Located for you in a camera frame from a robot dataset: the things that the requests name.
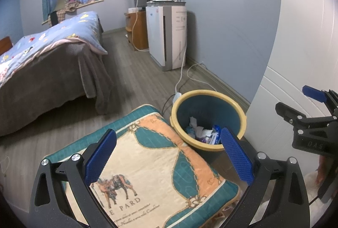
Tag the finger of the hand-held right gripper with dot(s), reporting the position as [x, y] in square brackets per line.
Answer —
[287, 111]
[314, 93]

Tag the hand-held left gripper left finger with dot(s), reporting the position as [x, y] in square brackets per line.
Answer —
[100, 156]

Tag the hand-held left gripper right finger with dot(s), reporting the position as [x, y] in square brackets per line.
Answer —
[237, 156]

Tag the blue white packet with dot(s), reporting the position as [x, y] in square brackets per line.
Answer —
[216, 135]

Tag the white tissue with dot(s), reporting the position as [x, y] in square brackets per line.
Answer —
[202, 130]

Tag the teal waste bin yellow rim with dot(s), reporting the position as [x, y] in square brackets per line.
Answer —
[208, 106]

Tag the person's right hand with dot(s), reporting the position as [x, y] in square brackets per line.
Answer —
[322, 168]

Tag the teal orange printed mat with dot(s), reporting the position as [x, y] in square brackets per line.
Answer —
[148, 159]

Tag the white power strip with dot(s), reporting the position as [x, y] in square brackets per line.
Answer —
[176, 97]

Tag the bed with grey cover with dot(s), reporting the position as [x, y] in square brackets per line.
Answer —
[52, 77]

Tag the blue floral quilt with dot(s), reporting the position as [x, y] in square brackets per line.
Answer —
[66, 30]

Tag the wooden television cabinet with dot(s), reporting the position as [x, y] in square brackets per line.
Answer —
[140, 30]

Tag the white air purifier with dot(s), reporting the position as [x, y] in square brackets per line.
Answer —
[155, 32]

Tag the wooden headboard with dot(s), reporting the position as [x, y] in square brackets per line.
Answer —
[5, 45]

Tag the small white box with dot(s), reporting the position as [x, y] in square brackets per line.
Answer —
[134, 9]

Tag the plaid clothing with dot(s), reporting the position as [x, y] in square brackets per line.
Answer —
[69, 6]

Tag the olive cushion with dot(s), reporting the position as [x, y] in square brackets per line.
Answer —
[62, 0]

